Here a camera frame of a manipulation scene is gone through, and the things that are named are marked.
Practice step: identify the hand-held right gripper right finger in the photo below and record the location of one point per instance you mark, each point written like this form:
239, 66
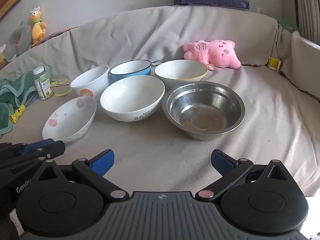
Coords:
222, 161

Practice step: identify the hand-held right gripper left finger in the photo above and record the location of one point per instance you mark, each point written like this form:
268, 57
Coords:
103, 160

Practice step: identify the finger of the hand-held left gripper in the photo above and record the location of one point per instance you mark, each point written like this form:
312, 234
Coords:
53, 148
37, 145

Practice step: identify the white floral plate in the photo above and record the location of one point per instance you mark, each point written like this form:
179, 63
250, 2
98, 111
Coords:
67, 120

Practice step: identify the stainless steel bowl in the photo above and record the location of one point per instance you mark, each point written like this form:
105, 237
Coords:
202, 112

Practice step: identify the white bowl printed side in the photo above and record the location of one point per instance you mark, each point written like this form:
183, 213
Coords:
130, 97

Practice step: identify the white paper bowl orange logo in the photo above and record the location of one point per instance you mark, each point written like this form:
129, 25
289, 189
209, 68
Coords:
87, 82

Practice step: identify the blue enamel bowl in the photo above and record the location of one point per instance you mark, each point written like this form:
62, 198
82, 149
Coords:
130, 68

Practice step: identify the white bowl yellow rim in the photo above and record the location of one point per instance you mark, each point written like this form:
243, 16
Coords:
180, 71

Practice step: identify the small yellow toy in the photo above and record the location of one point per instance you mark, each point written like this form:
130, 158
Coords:
17, 113

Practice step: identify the green blanket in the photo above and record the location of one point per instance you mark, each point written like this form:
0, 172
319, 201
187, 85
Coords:
12, 92

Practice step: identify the clear bottle white cap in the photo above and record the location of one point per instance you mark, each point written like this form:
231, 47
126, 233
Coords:
43, 85

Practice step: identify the grey neck pillow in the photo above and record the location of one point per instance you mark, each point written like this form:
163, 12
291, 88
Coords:
17, 42

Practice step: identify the pink plush toy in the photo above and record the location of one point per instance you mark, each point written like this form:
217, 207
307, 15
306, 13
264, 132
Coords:
215, 52

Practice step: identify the yellow clip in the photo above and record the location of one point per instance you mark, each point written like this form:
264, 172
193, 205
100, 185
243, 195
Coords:
273, 63

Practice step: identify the yellow duck plush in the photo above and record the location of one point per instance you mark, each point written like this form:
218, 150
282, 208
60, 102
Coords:
37, 30

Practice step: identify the green packet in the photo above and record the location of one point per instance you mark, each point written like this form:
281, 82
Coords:
288, 26

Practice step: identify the dark blue box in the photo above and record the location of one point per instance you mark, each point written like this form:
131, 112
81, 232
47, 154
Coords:
212, 2

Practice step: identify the striped curtain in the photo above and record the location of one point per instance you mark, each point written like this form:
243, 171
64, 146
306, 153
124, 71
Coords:
306, 10

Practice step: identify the white wall socket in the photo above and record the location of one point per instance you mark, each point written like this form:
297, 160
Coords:
261, 10

